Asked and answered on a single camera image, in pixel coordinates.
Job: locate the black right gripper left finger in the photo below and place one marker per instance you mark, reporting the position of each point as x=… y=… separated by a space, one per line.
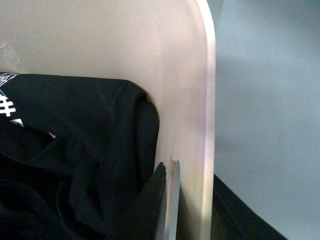
x=141 y=219

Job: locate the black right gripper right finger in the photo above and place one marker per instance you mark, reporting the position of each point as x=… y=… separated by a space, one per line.
x=232 y=219

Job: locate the beige plastic laundry hamper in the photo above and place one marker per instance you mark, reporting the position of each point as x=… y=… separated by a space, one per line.
x=167 y=47

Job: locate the black printed t-shirt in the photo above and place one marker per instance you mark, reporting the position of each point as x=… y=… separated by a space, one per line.
x=75 y=152

